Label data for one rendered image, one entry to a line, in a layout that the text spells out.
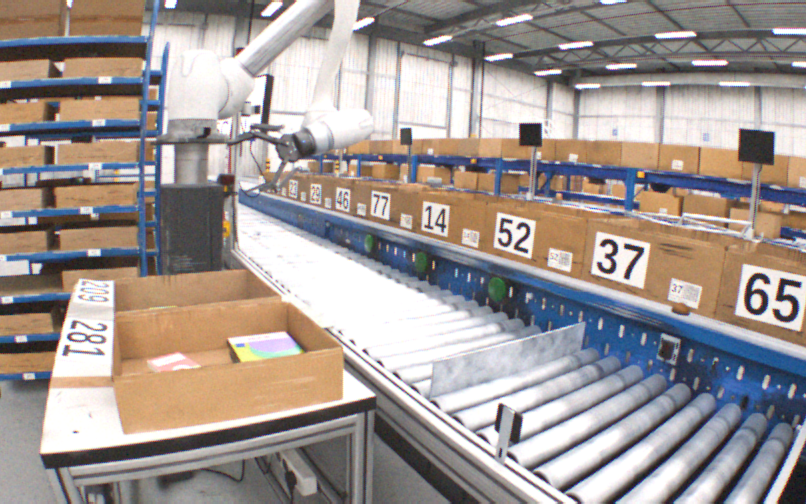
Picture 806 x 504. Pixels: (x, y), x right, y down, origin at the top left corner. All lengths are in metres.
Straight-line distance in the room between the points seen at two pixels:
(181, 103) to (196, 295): 0.54
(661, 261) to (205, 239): 1.20
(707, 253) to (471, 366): 0.57
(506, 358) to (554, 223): 0.47
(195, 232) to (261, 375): 0.71
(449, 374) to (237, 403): 0.39
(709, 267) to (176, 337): 1.13
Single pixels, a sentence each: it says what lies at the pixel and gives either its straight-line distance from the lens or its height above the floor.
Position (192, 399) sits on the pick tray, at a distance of 0.73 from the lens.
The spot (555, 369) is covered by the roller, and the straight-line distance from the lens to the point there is 1.04.
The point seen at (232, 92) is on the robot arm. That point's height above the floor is 1.37.
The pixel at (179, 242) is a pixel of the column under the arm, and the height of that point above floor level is 0.92.
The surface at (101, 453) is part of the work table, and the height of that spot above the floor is 0.74.
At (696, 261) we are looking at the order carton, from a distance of 1.09.
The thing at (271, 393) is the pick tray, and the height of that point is 0.79.
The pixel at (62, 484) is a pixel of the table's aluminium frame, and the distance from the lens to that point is 0.80.
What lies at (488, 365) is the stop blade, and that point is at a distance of 0.94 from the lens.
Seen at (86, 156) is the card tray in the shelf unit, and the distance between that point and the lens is 2.32.
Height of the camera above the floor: 1.15
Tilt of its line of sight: 11 degrees down
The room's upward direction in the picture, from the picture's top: 3 degrees clockwise
